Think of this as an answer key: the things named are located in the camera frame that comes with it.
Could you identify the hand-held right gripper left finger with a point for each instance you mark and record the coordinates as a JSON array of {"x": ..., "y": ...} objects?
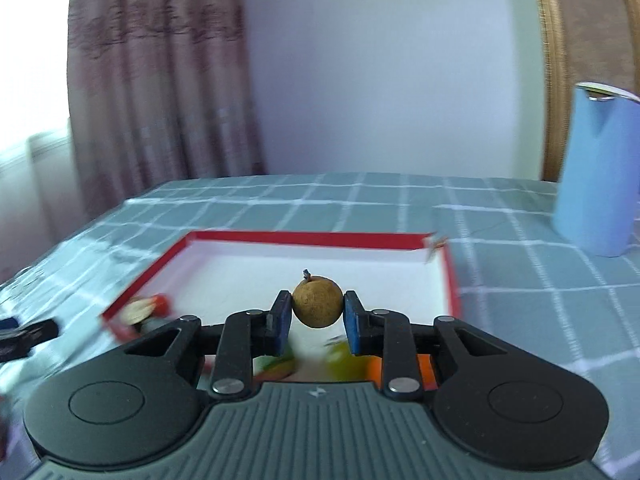
[{"x": 281, "y": 322}]

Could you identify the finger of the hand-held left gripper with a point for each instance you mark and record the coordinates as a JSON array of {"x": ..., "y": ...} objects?
[{"x": 27, "y": 337}]

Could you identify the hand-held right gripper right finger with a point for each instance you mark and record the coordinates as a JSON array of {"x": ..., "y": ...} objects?
[{"x": 354, "y": 325}]

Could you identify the brown longan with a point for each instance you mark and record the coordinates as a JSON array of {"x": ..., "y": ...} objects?
[{"x": 317, "y": 302}]

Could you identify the red cardboard box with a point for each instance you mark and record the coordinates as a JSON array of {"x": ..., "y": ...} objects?
[{"x": 300, "y": 260}]

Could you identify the green fruit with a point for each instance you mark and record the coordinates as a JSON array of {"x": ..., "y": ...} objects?
[
  {"x": 274, "y": 366},
  {"x": 339, "y": 357}
]

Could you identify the orange-red cherry tomato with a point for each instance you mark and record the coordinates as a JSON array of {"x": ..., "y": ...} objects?
[{"x": 426, "y": 370}]

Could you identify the dark fruit with pale top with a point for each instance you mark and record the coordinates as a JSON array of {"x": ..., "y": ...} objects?
[{"x": 137, "y": 311}]

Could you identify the red cherry tomato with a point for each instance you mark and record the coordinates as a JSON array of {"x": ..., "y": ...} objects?
[{"x": 161, "y": 303}]

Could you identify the green checked bedsheet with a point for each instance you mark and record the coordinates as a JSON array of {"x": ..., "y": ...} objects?
[{"x": 525, "y": 300}]

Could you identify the brown patterned curtain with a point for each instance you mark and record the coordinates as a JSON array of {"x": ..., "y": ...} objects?
[{"x": 160, "y": 75}]

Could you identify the light blue cup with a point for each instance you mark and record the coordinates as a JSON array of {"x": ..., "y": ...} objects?
[{"x": 597, "y": 170}]

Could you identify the gold-trimmed headboard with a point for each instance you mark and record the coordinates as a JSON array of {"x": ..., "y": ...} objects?
[{"x": 575, "y": 35}]

